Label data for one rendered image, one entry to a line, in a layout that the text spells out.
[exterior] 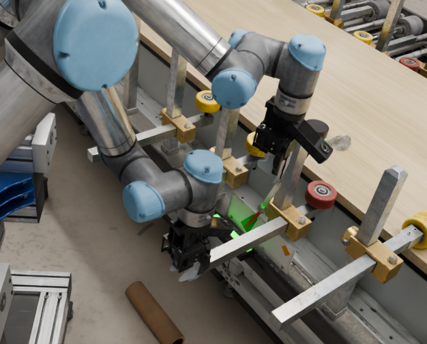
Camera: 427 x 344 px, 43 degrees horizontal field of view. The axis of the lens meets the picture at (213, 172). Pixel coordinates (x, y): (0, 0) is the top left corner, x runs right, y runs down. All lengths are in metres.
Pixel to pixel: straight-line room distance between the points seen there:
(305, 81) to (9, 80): 0.60
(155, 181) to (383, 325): 0.85
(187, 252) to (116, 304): 1.13
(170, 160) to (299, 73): 0.79
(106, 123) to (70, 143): 2.01
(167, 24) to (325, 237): 0.92
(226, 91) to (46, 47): 0.39
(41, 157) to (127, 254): 1.12
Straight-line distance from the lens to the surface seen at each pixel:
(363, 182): 1.54
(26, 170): 1.40
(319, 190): 1.45
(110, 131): 0.98
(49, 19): 0.69
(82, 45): 0.67
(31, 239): 2.49
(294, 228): 1.39
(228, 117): 1.47
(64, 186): 2.72
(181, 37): 0.98
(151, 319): 2.12
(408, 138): 1.80
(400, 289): 1.57
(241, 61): 1.00
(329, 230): 1.65
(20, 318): 1.97
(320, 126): 1.32
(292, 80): 1.10
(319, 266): 1.66
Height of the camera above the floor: 1.81
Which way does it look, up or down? 39 degrees down
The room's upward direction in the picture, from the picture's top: 10 degrees clockwise
